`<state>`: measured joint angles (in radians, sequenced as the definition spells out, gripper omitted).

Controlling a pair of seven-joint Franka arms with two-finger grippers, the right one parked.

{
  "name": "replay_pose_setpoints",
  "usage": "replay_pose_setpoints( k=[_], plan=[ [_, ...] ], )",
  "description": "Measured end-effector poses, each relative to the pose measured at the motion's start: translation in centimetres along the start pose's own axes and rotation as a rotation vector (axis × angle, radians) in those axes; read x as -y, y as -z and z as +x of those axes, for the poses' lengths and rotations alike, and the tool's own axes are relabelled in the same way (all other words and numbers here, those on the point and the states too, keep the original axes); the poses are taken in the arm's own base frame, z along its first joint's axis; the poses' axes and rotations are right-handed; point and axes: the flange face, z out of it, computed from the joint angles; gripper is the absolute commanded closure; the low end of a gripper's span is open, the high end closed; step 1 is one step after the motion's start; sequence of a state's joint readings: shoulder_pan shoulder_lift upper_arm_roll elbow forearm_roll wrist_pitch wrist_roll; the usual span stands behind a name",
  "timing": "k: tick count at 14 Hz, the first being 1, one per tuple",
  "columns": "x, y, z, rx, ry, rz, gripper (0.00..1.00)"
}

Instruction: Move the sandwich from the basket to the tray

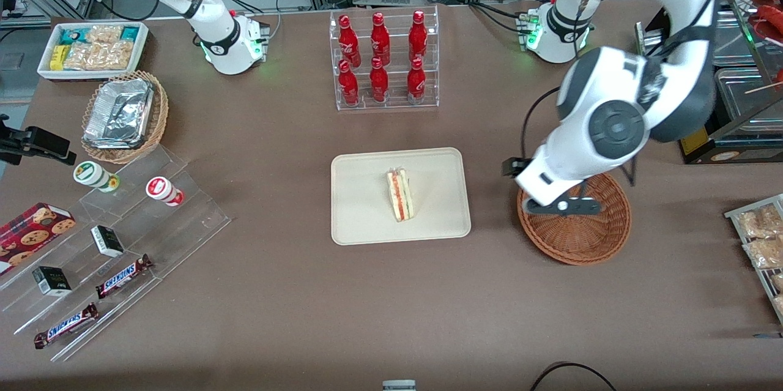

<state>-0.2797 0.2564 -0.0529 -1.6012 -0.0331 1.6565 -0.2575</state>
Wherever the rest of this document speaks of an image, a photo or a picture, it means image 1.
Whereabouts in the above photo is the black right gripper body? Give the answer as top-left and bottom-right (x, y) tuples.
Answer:
(0, 127), (71, 156)

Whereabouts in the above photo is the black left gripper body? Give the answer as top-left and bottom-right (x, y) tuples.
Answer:
(551, 186), (585, 215)

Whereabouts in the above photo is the triangle sandwich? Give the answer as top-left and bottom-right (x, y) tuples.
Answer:
(385, 166), (415, 223)

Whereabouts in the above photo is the round brown wicker basket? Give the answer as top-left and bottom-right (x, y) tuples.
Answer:
(517, 172), (632, 266)

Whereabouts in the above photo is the oval wicker basket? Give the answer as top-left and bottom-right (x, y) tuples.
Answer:
(81, 70), (169, 165)

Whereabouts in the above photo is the metal snack tray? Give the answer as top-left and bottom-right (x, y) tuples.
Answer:
(725, 194), (783, 326)

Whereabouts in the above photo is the beige rectangular plastic tray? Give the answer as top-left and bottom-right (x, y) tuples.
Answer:
(330, 147), (472, 246)

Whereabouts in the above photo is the green lidded sunflower cup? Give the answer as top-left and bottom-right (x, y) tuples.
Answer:
(73, 160), (121, 193)

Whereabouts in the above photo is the silver foil packet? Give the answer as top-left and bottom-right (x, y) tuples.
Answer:
(83, 78), (155, 150)

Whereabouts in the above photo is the red tartan cookie box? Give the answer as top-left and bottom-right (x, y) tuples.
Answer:
(0, 202), (77, 275)

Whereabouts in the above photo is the small black carton box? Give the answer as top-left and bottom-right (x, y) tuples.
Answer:
(91, 225), (125, 258)
(32, 266), (73, 297)

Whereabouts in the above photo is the clear cracker packet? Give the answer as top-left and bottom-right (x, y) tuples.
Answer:
(98, 41), (135, 70)
(86, 24), (123, 44)
(64, 42), (102, 70)

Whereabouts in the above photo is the red lidded strawberry cup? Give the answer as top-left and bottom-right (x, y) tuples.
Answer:
(145, 176), (185, 207)

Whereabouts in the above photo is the black metal food display stand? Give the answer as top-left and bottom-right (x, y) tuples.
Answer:
(636, 0), (783, 165)

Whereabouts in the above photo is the clear acrylic stepped shelf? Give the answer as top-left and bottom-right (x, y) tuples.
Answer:
(0, 145), (232, 362)

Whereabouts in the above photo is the white rectangular snack bin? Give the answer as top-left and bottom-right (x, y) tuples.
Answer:
(37, 21), (149, 81)

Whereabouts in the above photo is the brown Snickers chocolate bar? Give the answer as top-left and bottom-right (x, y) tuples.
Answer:
(34, 302), (100, 350)
(95, 254), (154, 300)

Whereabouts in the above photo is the clear acrylic bottle rack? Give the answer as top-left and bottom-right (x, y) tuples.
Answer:
(328, 6), (440, 111)

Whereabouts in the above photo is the red cola bottle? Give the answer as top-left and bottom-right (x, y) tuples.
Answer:
(338, 15), (360, 67)
(407, 57), (427, 104)
(370, 12), (391, 66)
(338, 59), (360, 106)
(409, 10), (428, 64)
(369, 57), (390, 103)

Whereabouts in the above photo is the steel food pan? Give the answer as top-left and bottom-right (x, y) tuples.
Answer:
(714, 67), (783, 135)
(710, 9), (765, 67)

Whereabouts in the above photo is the left arm wrist camera box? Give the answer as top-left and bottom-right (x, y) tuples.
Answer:
(502, 157), (533, 179)

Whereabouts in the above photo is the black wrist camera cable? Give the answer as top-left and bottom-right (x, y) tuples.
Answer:
(520, 86), (562, 162)

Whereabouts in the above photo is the black looped cable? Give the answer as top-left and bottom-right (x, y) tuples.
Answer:
(529, 362), (618, 391)

